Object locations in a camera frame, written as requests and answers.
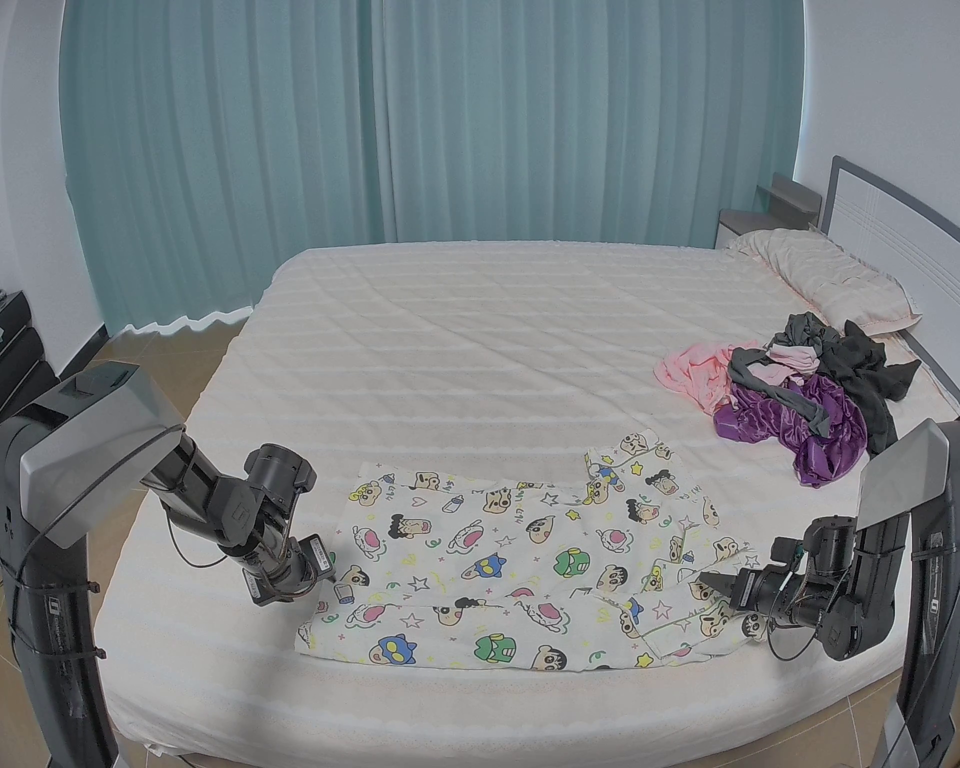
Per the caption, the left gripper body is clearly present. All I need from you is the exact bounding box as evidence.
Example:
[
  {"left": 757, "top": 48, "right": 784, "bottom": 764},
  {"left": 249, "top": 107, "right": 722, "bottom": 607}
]
[{"left": 284, "top": 531, "right": 337, "bottom": 594}]

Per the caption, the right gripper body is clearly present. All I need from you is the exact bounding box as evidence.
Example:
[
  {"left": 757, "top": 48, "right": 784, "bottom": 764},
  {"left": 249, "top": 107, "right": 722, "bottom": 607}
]
[{"left": 732, "top": 565, "right": 797, "bottom": 623}]

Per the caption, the white printed pyjama top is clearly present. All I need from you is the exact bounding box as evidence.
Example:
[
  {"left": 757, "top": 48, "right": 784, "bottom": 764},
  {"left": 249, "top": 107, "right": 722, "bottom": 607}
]
[{"left": 294, "top": 429, "right": 770, "bottom": 672}]

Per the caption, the pile of clothes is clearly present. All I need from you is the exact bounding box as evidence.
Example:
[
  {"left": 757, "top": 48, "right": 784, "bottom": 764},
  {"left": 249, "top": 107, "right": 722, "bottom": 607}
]
[{"left": 654, "top": 311, "right": 922, "bottom": 489}]

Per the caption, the bed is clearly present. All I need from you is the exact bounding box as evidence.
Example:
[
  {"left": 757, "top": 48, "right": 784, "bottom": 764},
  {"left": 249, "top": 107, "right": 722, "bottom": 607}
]
[{"left": 101, "top": 155, "right": 960, "bottom": 759}]

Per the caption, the cream pillow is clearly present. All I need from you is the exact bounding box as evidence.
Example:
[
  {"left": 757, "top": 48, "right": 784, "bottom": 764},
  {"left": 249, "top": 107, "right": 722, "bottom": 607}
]
[{"left": 723, "top": 228, "right": 922, "bottom": 335}]

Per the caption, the grey bedside table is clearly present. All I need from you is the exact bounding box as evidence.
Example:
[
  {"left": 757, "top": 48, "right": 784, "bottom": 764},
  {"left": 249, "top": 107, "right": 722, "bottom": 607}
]
[{"left": 716, "top": 172, "right": 824, "bottom": 249}]

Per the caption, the blue-green curtain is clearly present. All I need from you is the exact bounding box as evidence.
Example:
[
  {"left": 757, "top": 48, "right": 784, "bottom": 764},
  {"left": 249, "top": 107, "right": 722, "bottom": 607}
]
[
  {"left": 371, "top": 0, "right": 804, "bottom": 252},
  {"left": 60, "top": 0, "right": 391, "bottom": 335}
]

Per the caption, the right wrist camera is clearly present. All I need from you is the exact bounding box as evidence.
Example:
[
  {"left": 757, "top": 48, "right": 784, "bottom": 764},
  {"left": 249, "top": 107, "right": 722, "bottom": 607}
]
[{"left": 772, "top": 536, "right": 810, "bottom": 575}]

